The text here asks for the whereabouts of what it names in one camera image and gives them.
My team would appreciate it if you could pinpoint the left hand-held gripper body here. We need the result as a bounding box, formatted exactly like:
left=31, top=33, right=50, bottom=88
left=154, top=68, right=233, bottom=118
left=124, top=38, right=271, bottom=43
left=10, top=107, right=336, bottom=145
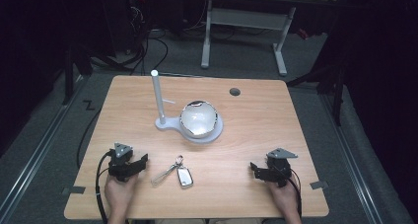
left=107, top=142, right=140, bottom=183

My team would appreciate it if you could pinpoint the shiny silver bowl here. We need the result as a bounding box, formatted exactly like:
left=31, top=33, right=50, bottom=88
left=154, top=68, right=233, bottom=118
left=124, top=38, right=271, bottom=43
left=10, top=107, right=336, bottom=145
left=179, top=100, right=219, bottom=140

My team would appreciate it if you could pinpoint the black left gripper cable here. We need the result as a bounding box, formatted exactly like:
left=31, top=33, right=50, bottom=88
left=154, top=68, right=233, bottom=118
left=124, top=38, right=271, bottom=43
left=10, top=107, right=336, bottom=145
left=95, top=150, right=113, bottom=224

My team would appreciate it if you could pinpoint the white stand with pole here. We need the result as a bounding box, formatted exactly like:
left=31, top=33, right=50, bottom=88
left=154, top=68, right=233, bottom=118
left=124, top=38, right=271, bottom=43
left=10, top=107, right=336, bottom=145
left=150, top=69, right=225, bottom=145

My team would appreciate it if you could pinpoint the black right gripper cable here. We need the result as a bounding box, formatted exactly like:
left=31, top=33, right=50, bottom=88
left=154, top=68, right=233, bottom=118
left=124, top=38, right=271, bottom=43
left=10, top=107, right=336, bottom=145
left=288, top=167, right=304, bottom=218

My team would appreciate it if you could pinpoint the bundle of black floor cables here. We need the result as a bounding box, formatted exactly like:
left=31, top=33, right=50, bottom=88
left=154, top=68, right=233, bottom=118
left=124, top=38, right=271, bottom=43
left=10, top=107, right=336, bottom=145
left=90, top=0, right=170, bottom=76

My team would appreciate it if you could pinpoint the desk with white metal legs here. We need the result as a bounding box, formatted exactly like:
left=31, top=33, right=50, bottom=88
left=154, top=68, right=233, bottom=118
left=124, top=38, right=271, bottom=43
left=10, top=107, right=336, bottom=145
left=200, top=0, right=340, bottom=78

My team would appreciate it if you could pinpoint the metal floor rail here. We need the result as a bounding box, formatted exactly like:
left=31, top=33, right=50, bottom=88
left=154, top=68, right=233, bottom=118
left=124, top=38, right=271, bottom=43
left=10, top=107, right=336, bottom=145
left=0, top=75, right=87, bottom=224
left=321, top=92, right=385, bottom=224

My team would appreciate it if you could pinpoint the silver car key with strap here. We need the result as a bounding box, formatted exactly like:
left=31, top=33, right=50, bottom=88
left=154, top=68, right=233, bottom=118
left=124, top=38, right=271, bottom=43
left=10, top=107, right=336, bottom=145
left=150, top=155, right=194, bottom=189

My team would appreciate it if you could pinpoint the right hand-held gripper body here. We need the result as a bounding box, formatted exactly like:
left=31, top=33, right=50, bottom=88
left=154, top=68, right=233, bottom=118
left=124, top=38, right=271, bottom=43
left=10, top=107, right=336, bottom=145
left=265, top=147, right=299, bottom=188

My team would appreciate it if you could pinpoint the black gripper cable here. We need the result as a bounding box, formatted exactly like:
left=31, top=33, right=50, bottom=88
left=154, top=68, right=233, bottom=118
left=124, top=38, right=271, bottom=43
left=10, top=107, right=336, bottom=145
left=95, top=150, right=113, bottom=224
left=288, top=167, right=304, bottom=218

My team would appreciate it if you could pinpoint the grey tape piece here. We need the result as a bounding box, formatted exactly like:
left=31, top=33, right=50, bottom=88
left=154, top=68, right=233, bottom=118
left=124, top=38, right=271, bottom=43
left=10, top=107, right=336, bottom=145
left=61, top=186, right=87, bottom=195
left=309, top=180, right=329, bottom=190

